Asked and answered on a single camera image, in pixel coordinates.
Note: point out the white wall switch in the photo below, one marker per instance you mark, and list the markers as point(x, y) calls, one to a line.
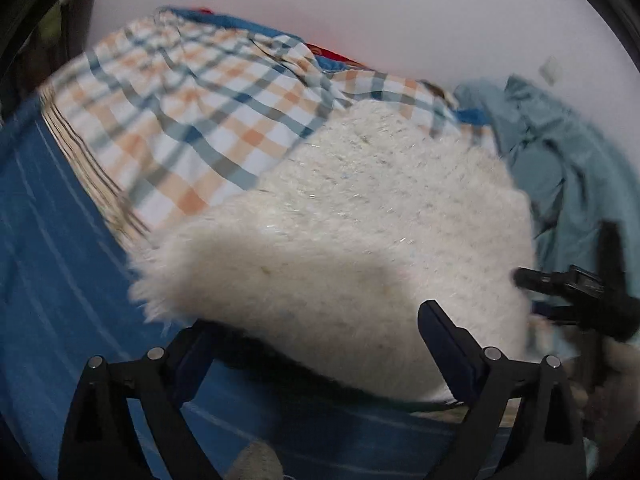
point(552, 71)

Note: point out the blue striped plaid bed sheet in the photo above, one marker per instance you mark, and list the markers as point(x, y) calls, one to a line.
point(150, 125)

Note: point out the row of hanging clothes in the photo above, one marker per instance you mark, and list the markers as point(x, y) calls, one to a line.
point(70, 15)

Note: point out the white tweed jacket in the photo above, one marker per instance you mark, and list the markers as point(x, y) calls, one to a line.
point(350, 220)

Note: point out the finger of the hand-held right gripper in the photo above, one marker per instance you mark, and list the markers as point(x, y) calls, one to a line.
point(542, 281)

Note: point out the teal duvet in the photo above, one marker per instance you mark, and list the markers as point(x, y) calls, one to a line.
point(565, 160)

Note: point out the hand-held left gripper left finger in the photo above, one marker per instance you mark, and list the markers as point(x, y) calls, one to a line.
point(192, 370)

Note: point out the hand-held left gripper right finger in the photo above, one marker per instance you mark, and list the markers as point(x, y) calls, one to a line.
point(445, 350)

